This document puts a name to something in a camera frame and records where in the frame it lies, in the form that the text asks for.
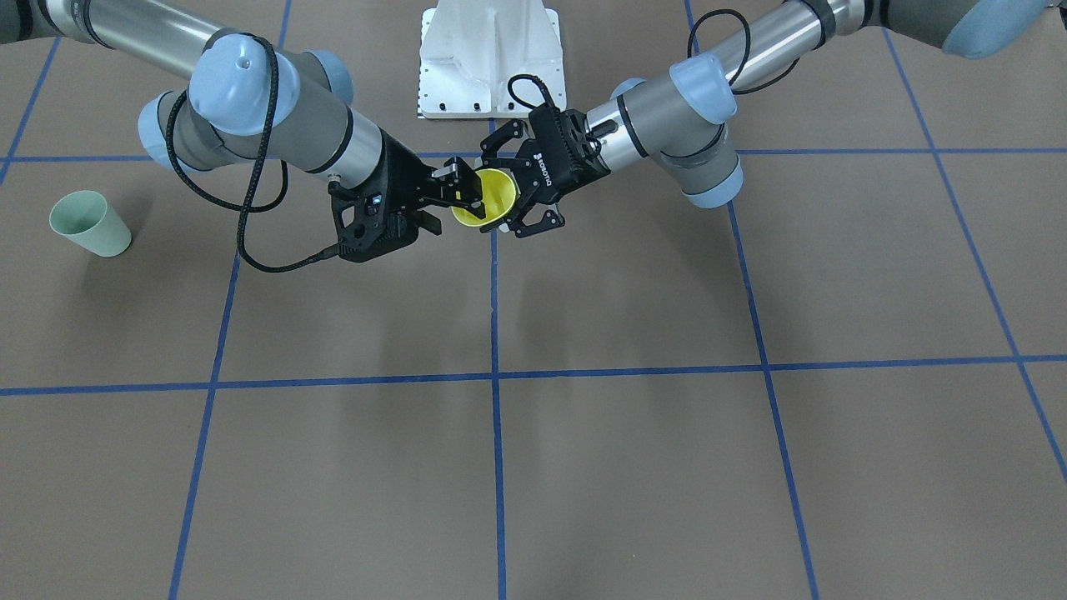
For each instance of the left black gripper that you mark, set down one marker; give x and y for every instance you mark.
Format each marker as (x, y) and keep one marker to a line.
(560, 150)

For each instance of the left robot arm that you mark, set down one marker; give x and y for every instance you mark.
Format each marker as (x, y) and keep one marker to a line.
(681, 119)

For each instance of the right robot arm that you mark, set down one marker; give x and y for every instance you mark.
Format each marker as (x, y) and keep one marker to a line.
(248, 101)

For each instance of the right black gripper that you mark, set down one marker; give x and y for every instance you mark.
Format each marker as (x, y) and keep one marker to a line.
(403, 172)

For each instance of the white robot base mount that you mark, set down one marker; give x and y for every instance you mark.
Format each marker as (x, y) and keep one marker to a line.
(470, 49)

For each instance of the green cup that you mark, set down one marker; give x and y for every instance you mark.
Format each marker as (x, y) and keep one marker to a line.
(86, 218)

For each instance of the yellow cup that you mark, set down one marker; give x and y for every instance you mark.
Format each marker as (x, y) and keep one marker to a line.
(500, 194)

